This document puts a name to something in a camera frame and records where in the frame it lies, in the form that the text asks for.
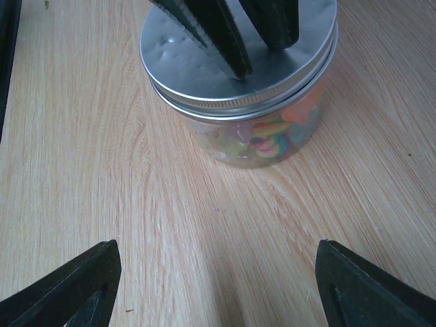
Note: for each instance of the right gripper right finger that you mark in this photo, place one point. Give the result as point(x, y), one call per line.
point(355, 292)

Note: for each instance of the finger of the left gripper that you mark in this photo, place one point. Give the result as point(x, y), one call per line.
point(211, 25)
point(276, 21)

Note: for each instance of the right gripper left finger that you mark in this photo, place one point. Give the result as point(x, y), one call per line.
point(81, 292)

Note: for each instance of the silver metal jar lid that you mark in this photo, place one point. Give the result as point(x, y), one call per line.
point(189, 81)

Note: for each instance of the clear glass jar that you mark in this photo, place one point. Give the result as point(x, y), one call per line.
point(265, 140)

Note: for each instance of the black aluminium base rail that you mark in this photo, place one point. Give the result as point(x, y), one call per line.
point(10, 17)

